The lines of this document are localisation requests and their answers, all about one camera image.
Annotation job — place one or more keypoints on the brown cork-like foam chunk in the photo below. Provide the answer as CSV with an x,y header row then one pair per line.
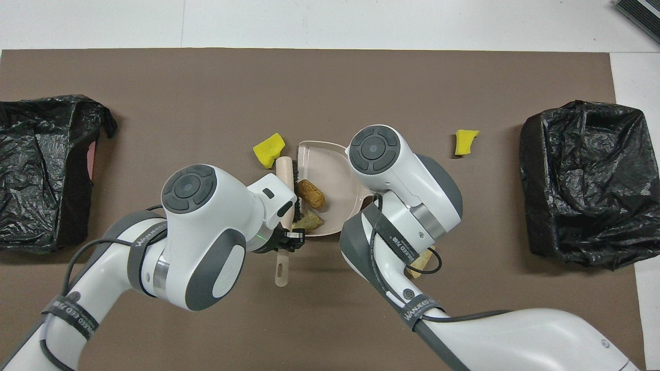
x,y
312,195

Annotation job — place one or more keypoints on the beige plastic dustpan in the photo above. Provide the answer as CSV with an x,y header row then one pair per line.
x,y
335,175

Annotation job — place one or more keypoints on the large brown table mat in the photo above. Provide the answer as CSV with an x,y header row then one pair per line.
x,y
330,82

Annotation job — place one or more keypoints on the black bag-lined bin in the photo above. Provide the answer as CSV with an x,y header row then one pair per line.
x,y
577,175

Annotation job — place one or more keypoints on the beige hand brush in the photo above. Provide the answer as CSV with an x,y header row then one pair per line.
x,y
282,170

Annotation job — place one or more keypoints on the dark grey ribbed object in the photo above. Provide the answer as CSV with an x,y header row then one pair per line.
x,y
642,15

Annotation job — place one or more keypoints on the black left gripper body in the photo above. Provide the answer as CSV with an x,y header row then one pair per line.
x,y
267,242

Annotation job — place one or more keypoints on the yellow sponge piece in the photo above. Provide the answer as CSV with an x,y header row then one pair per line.
x,y
269,149
465,142

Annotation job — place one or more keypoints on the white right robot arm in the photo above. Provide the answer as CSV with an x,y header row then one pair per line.
x,y
402,175

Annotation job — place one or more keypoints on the black bag bin, pink patch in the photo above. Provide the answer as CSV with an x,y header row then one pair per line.
x,y
31,139

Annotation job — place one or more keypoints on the pale cream foam chunk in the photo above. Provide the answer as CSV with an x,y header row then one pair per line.
x,y
311,221

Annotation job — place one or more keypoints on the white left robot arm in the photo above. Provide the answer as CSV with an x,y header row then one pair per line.
x,y
206,232

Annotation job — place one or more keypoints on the pale greenish foam chunk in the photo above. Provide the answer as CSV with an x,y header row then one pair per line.
x,y
425,255

